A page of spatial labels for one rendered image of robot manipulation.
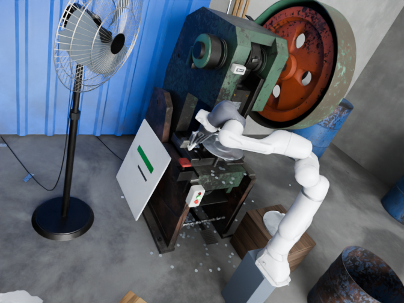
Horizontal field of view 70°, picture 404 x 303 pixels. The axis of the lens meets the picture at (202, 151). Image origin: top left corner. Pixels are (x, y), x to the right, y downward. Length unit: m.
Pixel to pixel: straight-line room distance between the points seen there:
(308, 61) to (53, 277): 1.97
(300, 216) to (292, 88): 0.87
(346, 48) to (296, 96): 0.39
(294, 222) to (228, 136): 0.54
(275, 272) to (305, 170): 0.63
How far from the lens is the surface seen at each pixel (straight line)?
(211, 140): 1.94
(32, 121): 2.90
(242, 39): 1.62
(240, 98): 1.82
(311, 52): 1.97
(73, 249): 2.11
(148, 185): 2.17
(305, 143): 1.38
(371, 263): 2.48
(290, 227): 1.51
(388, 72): 4.98
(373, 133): 4.97
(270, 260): 1.73
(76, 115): 1.71
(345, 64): 1.84
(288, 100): 2.02
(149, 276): 2.05
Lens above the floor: 1.71
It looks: 31 degrees down
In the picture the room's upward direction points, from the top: 22 degrees clockwise
